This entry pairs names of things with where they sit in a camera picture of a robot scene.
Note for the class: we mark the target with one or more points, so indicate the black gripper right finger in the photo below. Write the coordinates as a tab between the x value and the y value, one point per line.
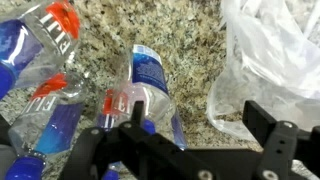
283	146

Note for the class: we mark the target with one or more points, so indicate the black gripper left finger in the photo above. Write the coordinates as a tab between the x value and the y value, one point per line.
140	146

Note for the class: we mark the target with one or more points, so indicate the Fiji water bottle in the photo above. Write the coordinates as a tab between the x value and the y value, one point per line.
50	126
148	71
33	43
115	103

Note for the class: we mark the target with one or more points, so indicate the clear plastic bag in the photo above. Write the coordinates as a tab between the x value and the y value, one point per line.
266	50

